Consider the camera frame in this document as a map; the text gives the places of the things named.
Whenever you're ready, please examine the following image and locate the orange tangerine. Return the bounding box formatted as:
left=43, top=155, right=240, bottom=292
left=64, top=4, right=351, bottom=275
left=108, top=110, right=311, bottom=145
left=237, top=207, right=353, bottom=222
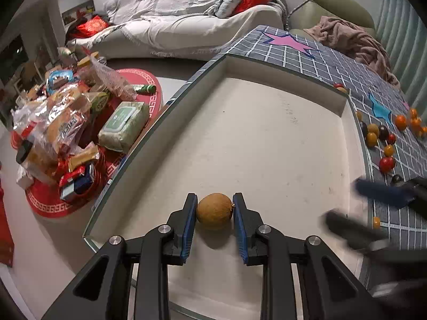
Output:
left=394, top=115, right=408, bottom=131

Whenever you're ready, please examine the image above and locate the red pillow on floor side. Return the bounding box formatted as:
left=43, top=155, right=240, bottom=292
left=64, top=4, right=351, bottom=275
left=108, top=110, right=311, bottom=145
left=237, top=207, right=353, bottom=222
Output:
left=66, top=15, right=110, bottom=41

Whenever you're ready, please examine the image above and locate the green wet wipes pack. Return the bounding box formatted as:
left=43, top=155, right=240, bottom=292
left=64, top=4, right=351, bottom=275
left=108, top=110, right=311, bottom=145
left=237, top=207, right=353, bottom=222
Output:
left=98, top=101, right=149, bottom=153

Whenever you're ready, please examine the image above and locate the brown round longan fruit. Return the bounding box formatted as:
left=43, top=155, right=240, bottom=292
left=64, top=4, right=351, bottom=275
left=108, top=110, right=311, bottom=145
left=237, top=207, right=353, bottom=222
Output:
left=196, top=193, right=233, bottom=230

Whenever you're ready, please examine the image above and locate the grey checked star tablecloth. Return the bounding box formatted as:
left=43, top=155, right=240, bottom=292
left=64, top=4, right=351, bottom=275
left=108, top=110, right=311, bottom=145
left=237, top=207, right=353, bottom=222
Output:
left=165, top=25, right=427, bottom=287

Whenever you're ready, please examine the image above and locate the yellow cherry tomato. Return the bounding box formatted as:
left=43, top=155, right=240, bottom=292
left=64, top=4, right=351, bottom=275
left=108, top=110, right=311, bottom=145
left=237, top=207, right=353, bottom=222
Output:
left=366, top=132, right=378, bottom=148

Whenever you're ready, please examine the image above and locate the white shallow tray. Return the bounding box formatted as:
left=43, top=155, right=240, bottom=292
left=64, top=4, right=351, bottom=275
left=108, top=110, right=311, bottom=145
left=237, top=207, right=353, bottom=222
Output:
left=82, top=53, right=372, bottom=320

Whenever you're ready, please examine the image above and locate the green bottle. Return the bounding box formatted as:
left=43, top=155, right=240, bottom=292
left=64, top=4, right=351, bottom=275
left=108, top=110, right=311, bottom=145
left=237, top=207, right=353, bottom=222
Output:
left=133, top=85, right=157, bottom=95

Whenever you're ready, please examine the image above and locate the dark purple plum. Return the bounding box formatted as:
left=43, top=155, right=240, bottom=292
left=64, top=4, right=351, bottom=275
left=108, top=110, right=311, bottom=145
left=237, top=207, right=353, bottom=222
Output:
left=378, top=125, right=389, bottom=142

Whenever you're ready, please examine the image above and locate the pink-brown blanket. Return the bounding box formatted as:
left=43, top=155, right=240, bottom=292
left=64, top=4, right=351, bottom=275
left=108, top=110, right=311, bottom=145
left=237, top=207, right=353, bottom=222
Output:
left=304, top=16, right=401, bottom=90

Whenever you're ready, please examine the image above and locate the green armchair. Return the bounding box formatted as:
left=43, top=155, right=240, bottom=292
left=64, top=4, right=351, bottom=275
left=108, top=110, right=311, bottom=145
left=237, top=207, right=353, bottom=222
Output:
left=290, top=0, right=376, bottom=38

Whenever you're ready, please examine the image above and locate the white covered sofa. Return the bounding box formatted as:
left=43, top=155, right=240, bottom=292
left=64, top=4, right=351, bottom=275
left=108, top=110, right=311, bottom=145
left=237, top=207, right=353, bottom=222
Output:
left=67, top=0, right=288, bottom=61

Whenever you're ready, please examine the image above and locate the clear bag of tangerines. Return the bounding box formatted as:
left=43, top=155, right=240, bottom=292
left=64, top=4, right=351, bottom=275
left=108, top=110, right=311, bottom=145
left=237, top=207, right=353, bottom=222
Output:
left=409, top=108, right=426, bottom=138

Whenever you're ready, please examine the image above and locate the red round floor mat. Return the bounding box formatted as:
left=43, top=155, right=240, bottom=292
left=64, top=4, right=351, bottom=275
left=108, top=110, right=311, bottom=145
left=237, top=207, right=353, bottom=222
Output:
left=25, top=69, right=162, bottom=219

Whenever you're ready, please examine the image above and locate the bread bag snack pile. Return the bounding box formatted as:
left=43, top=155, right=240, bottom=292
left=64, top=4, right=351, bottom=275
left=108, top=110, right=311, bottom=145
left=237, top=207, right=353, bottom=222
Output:
left=14, top=55, right=141, bottom=203

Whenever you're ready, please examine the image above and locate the brown longan near tray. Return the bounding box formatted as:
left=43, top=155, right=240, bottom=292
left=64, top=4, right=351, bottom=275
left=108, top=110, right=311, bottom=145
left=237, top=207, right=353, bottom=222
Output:
left=337, top=87, right=349, bottom=95

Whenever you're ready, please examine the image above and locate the large red tomato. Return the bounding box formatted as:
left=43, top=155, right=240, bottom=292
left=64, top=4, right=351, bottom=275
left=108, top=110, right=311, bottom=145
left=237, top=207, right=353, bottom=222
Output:
left=378, top=156, right=396, bottom=174

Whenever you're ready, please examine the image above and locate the teal curtain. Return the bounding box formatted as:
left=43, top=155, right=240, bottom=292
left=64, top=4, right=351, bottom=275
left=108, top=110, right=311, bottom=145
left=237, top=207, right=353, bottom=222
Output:
left=376, top=0, right=427, bottom=119

